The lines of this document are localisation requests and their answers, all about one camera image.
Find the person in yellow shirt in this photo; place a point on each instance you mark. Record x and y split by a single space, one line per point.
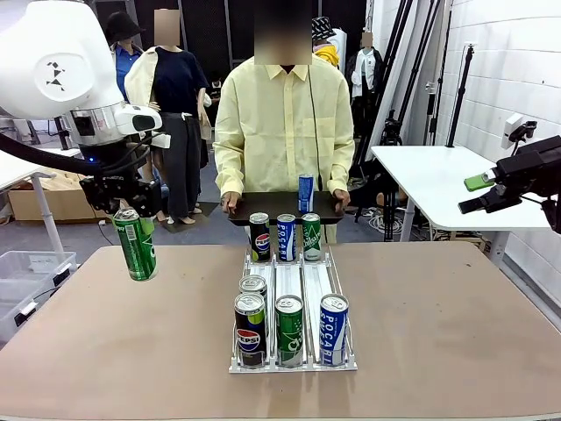
280 114

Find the large cardboard box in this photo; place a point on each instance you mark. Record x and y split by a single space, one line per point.
48 201

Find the seated person in black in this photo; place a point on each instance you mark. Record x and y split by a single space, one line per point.
215 90

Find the person's left forearm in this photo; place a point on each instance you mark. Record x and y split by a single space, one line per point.
339 171

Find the black Pepsi can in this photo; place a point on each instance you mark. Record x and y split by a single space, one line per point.
259 239
254 285
250 333

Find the person's left hand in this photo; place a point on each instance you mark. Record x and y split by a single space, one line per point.
342 199

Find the green Chilsung cider can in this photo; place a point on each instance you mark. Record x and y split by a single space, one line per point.
289 333
136 250
311 239

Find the wrist white camera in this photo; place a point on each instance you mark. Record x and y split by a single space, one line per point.
161 140
513 129

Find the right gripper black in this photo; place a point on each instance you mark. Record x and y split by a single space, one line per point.
539 166

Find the black light stand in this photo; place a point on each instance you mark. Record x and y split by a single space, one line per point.
460 96

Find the black upright pole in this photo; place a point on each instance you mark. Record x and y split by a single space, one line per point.
440 87

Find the white table with grey frame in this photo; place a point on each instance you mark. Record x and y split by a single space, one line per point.
438 184

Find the blue Pocari Sweat can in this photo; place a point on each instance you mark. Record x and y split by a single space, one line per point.
286 239
306 195
334 333

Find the mannequin in navy top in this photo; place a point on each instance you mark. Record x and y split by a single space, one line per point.
175 87

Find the white desk with round leg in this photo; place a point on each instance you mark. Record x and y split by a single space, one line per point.
13 176

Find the mannequin in white jacket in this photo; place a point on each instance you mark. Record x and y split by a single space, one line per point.
366 70

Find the person's right hand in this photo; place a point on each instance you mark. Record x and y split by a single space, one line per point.
230 202

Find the mannequin with black hat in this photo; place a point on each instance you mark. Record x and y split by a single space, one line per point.
125 52

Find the white can dispenser rack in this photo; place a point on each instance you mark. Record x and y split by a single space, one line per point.
289 280

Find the person's right forearm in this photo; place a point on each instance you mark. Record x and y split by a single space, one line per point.
230 175

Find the mannequin in yellow hoodie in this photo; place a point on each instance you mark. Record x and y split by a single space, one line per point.
326 48

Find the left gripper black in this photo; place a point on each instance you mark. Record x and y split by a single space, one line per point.
114 177

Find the black tripod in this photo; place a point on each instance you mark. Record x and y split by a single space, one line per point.
416 57
390 131

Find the clear plastic storage bin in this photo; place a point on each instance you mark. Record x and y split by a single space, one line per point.
13 316
26 265

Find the dark brown serving tray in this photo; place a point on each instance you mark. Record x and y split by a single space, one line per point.
271 204

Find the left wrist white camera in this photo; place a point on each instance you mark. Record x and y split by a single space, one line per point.
161 140

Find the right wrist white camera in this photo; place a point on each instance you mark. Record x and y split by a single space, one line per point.
513 129

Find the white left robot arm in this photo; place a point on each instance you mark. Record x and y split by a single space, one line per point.
57 57

